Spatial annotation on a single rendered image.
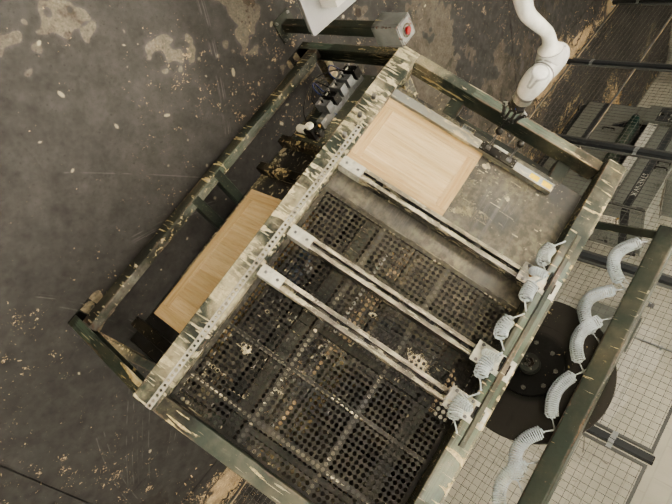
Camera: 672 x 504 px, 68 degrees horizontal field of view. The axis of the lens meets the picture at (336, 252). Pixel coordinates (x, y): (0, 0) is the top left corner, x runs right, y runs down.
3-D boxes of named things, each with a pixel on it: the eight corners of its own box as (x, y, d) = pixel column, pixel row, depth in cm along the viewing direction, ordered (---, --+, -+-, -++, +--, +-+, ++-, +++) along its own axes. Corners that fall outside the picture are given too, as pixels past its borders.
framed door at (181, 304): (254, 191, 298) (251, 188, 296) (317, 215, 263) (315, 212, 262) (156, 314, 276) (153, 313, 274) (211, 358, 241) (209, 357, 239)
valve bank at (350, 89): (333, 51, 267) (367, 54, 252) (344, 73, 277) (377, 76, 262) (279, 119, 254) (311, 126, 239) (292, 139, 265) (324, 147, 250)
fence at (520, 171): (394, 92, 265) (395, 88, 261) (551, 187, 254) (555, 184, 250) (389, 99, 264) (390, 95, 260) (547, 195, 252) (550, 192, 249)
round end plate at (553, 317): (495, 274, 294) (644, 329, 244) (497, 279, 299) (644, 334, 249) (426, 390, 275) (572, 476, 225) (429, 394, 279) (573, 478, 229)
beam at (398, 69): (398, 55, 279) (402, 42, 268) (417, 66, 277) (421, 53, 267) (139, 396, 224) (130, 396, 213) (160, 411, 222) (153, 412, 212)
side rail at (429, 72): (416, 67, 277) (420, 54, 266) (592, 171, 264) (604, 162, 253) (411, 74, 276) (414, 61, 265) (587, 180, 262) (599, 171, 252)
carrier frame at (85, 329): (303, 41, 321) (406, 47, 269) (379, 177, 422) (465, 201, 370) (66, 323, 266) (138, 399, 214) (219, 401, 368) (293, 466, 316)
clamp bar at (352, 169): (346, 158, 253) (349, 134, 230) (551, 288, 239) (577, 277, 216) (335, 173, 251) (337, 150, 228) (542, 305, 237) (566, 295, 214)
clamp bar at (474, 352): (296, 225, 242) (295, 207, 219) (508, 365, 228) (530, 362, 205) (284, 241, 240) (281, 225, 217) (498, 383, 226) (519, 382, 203)
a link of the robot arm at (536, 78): (529, 107, 218) (546, 87, 221) (545, 86, 203) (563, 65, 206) (510, 92, 220) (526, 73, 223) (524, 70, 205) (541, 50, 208)
